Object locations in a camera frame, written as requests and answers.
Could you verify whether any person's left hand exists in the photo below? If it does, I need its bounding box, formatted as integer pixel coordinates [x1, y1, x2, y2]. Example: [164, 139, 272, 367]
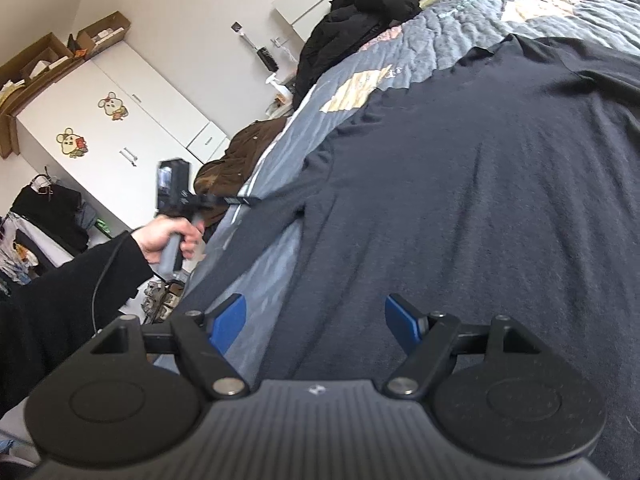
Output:
[137, 215, 205, 264]

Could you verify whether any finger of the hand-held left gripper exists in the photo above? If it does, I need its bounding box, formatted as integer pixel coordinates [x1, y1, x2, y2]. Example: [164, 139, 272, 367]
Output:
[197, 194, 261, 208]

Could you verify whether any dark navy sweatshirt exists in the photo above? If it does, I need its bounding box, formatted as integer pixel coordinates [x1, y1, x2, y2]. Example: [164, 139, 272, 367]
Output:
[170, 34, 640, 480]

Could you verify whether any person's left forearm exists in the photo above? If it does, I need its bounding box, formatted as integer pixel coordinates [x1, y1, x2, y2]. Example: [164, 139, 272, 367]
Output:
[0, 232, 156, 413]

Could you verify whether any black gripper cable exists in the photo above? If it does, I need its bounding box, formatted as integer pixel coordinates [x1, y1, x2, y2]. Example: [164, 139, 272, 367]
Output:
[91, 232, 132, 336]

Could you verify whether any black hair brush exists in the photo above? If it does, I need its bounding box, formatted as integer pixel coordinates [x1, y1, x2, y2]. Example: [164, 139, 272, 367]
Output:
[255, 46, 279, 74]

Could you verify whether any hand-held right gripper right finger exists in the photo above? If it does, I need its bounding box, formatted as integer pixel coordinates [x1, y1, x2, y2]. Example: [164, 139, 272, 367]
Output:
[384, 294, 546, 400]

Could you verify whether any large open cardboard box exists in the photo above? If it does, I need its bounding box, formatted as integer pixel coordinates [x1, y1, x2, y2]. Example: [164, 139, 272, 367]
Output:
[0, 32, 76, 87]

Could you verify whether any blue-grey printed quilt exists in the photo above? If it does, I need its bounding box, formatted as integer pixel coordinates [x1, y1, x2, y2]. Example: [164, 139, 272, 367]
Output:
[150, 0, 640, 391]

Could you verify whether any white headboard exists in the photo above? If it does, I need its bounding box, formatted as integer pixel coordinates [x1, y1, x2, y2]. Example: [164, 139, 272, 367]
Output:
[272, 0, 396, 47]

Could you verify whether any mouse sticker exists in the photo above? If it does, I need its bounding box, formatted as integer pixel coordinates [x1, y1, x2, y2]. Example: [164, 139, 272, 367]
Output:
[56, 130, 90, 159]
[97, 92, 127, 122]

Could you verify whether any white wardrobe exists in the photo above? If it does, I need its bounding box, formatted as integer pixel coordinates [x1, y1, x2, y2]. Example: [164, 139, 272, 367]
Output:
[15, 40, 231, 241]

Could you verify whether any black hanging garment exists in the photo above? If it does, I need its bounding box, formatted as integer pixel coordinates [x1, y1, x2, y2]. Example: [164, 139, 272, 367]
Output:
[11, 175, 92, 257]

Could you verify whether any black jacket pile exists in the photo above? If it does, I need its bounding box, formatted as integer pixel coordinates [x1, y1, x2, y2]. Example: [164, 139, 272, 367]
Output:
[295, 0, 423, 111]

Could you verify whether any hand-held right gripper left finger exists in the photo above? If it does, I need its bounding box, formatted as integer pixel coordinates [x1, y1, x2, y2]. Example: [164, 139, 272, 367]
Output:
[91, 294, 251, 401]

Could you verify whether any brown coat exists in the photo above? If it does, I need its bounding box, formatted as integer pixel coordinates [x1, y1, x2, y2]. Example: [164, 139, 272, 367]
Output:
[194, 119, 292, 226]

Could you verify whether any long cardboard tray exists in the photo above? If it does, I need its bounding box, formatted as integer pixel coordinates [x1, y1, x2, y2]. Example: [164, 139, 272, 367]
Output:
[0, 55, 92, 159]

